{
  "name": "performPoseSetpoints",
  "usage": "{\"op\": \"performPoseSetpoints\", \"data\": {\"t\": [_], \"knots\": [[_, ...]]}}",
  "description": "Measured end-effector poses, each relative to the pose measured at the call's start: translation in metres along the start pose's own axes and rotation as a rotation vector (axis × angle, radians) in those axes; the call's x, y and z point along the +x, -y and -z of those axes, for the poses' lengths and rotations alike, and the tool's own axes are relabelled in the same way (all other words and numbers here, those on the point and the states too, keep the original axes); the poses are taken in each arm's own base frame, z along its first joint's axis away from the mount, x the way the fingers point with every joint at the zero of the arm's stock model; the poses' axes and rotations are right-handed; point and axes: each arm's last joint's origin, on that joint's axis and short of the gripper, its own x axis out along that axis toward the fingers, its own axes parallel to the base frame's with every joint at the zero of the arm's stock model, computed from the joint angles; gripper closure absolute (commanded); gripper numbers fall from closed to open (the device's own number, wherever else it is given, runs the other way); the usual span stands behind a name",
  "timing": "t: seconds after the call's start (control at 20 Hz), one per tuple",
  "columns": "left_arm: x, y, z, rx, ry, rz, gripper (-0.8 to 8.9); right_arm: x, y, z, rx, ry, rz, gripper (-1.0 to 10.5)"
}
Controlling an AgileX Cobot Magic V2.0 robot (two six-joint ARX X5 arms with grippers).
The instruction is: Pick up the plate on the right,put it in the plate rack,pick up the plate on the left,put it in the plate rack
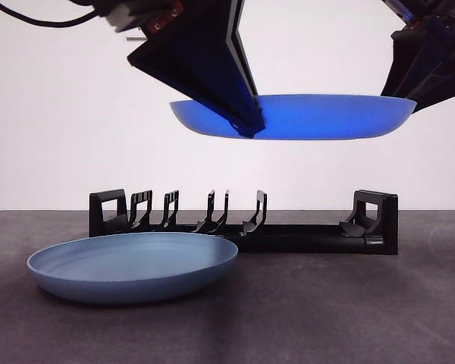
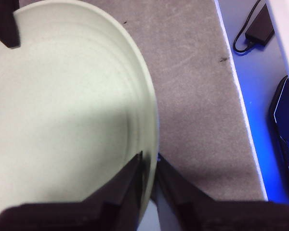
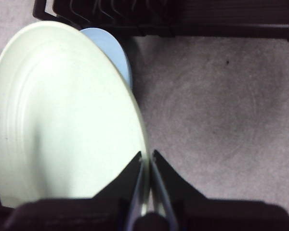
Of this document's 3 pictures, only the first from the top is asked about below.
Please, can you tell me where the pale green plate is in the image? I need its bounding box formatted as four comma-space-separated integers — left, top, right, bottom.
169, 93, 419, 141

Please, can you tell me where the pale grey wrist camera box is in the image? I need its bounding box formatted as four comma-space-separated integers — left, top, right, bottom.
105, 9, 147, 35

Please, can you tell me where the black plastic plate rack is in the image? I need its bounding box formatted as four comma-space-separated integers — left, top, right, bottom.
89, 188, 399, 256

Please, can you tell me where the black cable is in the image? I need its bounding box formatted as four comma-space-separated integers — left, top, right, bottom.
0, 0, 99, 28

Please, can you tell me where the light blue plate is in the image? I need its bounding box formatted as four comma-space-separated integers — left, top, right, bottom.
26, 232, 240, 305

